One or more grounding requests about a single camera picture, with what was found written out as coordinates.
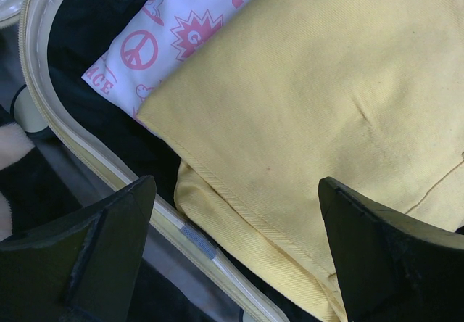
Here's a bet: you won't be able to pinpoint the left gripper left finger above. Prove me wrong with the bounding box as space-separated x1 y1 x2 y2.
1 176 156 321

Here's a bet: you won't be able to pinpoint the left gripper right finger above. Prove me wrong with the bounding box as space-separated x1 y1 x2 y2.
318 177 463 321

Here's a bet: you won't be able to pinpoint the yellow pants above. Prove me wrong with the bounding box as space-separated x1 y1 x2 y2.
138 0 463 321

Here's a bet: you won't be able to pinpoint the white pink printed garment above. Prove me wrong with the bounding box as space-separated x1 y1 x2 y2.
82 0 251 118

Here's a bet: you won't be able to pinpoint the black floral fleece blanket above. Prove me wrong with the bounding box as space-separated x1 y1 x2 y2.
1 109 82 240

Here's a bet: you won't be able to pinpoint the yellow open suitcase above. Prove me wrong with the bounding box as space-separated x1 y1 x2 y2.
0 0 464 322

